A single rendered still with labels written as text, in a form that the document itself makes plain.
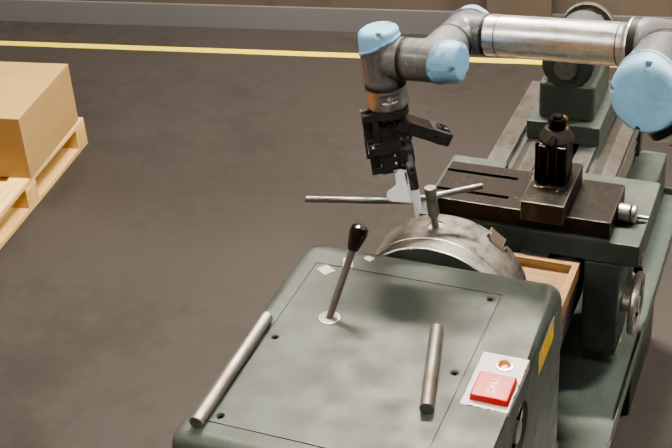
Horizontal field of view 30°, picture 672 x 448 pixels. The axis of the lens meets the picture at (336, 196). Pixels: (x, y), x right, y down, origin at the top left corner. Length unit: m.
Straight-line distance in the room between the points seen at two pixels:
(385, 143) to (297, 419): 0.58
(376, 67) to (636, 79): 0.48
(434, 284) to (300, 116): 3.36
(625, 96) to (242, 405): 0.76
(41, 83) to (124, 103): 0.72
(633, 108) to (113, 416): 2.38
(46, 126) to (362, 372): 3.29
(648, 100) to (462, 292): 0.48
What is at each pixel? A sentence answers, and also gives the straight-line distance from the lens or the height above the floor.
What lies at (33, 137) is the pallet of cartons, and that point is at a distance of 5.05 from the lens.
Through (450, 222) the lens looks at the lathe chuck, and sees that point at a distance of 2.41.
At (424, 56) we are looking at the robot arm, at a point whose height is 1.62.
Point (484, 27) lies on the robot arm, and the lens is 2.23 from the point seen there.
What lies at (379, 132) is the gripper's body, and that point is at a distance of 2.27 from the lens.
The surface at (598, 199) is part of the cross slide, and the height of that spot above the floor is 0.97.
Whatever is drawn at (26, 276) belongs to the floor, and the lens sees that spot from 4.69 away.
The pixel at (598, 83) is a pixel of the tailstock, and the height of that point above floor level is 1.01.
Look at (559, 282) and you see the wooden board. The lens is 2.86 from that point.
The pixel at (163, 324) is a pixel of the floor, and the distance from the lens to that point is 4.31.
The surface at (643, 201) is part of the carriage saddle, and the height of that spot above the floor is 0.92.
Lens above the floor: 2.53
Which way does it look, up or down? 31 degrees down
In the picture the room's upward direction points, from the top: 4 degrees counter-clockwise
